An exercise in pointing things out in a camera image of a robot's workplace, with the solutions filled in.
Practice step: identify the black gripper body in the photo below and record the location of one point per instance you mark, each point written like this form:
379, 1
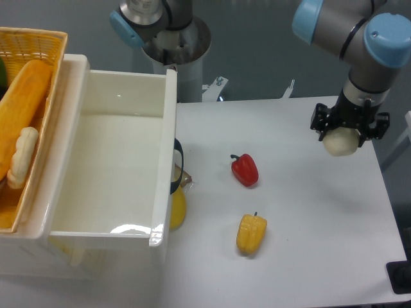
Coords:
356, 109

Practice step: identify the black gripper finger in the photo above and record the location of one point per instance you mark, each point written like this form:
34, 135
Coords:
320, 120
375, 130

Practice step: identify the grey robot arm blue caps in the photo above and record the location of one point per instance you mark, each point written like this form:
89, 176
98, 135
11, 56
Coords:
375, 45

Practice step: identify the brown item under drawer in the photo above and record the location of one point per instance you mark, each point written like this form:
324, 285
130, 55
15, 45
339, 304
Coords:
186, 179

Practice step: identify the white upper drawer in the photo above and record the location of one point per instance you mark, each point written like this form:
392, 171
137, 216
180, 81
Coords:
117, 184

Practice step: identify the white drawer cabinet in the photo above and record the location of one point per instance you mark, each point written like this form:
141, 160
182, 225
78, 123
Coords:
32, 250

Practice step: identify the red bell pepper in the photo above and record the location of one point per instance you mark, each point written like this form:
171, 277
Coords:
244, 169

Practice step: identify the yellow bell pepper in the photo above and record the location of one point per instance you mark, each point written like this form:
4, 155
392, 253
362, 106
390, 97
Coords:
250, 234

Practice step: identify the black device at table edge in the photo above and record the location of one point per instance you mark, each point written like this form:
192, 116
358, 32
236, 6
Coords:
399, 276

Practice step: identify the yellow lemon fruit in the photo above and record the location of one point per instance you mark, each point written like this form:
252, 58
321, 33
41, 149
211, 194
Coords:
178, 208

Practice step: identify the small cream twisted bread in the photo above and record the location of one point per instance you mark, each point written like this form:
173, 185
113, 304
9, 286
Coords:
21, 159

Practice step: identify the orange baguette bread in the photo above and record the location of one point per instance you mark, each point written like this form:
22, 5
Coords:
19, 105

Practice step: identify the yellow wicker basket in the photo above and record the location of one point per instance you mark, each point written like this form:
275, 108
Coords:
19, 46

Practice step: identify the green vegetable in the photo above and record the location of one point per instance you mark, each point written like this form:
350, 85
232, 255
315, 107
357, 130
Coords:
3, 75

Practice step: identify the white frame at right edge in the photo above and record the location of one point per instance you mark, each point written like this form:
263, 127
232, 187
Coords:
399, 146

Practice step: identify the white metal bracket right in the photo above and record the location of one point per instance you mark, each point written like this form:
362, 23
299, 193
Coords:
288, 91

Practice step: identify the white metal bracket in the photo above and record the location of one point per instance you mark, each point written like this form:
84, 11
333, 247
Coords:
288, 91
213, 92

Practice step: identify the white metal bracket left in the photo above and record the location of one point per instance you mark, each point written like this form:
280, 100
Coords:
213, 92

